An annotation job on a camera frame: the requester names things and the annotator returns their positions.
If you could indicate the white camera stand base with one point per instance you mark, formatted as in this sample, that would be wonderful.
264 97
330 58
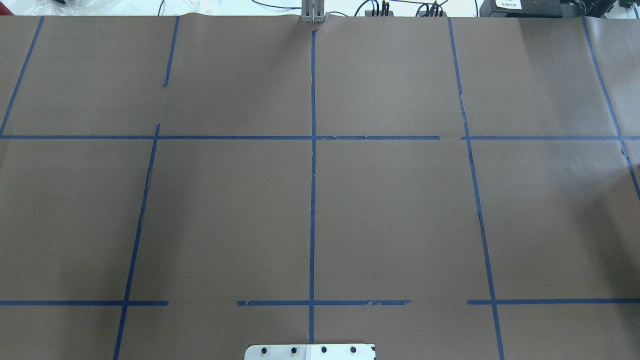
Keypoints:
328 351

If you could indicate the grey aluminium frame post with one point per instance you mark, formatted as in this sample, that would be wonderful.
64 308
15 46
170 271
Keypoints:
313 11

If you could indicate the black box on desk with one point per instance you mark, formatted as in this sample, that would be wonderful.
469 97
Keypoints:
552 9

